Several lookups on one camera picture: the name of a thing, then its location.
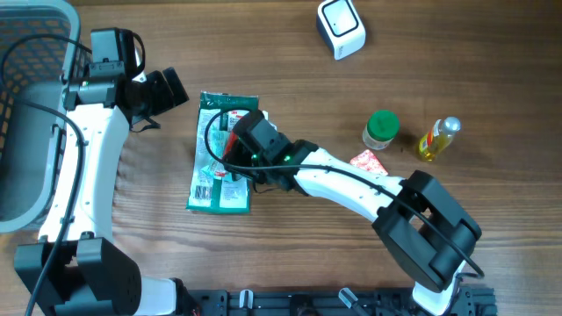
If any red sachet stick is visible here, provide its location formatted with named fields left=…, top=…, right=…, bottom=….
left=214, top=131, right=236, bottom=178

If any green white gloves packet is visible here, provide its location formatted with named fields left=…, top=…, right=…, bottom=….
left=187, top=91, right=259, bottom=214

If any orange Kleenex tissue pack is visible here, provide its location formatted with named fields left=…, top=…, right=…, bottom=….
left=349, top=149, right=389, bottom=176

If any green lid white jar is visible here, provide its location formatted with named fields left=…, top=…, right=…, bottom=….
left=362, top=110, right=400, bottom=150

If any yellow oil bottle silver cap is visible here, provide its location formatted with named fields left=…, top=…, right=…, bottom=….
left=417, top=117, right=461, bottom=162

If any mint green wipes packet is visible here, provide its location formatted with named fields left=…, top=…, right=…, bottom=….
left=202, top=127, right=225, bottom=180

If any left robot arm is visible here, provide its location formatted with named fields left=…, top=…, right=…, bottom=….
left=14, top=27, right=201, bottom=315

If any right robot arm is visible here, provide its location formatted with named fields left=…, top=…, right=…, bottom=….
left=220, top=110, right=484, bottom=315

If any white barcode scanner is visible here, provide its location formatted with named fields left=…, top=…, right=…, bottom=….
left=316, top=0, right=366, bottom=61

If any grey plastic mesh basket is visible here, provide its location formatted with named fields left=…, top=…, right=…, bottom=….
left=1, top=0, right=90, bottom=233

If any black right camera cable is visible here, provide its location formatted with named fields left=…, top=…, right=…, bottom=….
left=204, top=108, right=486, bottom=316

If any black camera cable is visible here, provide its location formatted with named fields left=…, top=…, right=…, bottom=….
left=204, top=108, right=486, bottom=316
left=0, top=33, right=93, bottom=316

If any black left camera cable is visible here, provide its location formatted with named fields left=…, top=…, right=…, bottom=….
left=0, top=33, right=93, bottom=316

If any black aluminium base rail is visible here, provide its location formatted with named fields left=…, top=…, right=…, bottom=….
left=187, top=286, right=499, bottom=316

